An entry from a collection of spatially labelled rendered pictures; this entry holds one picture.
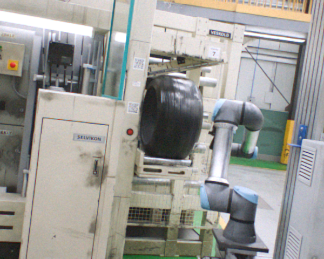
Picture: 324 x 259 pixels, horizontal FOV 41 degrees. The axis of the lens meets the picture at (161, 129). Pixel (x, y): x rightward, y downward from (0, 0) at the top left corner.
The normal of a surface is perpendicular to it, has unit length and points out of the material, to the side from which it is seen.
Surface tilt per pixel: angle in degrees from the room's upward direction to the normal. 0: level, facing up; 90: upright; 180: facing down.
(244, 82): 90
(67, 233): 90
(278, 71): 90
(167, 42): 90
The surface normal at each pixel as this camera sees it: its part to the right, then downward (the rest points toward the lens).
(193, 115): 0.29, -0.04
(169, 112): 0.03, -0.07
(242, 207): -0.18, 0.05
